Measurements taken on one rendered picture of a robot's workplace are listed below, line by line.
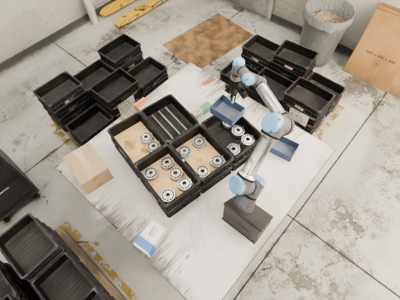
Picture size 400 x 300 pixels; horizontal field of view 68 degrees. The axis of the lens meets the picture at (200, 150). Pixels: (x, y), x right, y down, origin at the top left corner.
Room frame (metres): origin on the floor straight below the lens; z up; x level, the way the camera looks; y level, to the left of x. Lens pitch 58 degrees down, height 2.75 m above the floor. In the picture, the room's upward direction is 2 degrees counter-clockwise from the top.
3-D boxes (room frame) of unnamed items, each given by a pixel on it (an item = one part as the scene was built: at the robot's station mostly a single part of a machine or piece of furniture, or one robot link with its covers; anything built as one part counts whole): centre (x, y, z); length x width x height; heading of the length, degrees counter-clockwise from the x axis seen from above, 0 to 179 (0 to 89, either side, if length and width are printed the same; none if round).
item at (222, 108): (1.37, -0.21, 1.10); 0.20 x 0.15 x 0.07; 47
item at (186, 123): (1.47, 0.23, 0.87); 0.40 x 0.30 x 0.11; 36
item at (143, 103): (1.73, 0.47, 0.74); 0.16 x 0.12 x 0.07; 47
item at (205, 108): (1.70, -0.05, 0.73); 0.24 x 0.06 x 0.06; 127
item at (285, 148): (1.27, -0.67, 0.74); 0.20 x 0.15 x 0.07; 54
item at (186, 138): (1.14, -0.01, 0.87); 0.40 x 0.30 x 0.11; 36
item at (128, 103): (2.07, 0.74, 0.41); 0.31 x 0.02 x 0.16; 137
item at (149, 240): (0.58, 0.35, 0.75); 0.20 x 0.12 x 0.09; 144
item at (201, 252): (1.22, 0.03, 0.35); 1.60 x 1.60 x 0.70; 47
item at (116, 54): (2.75, 0.85, 0.37); 0.40 x 0.30 x 0.45; 137
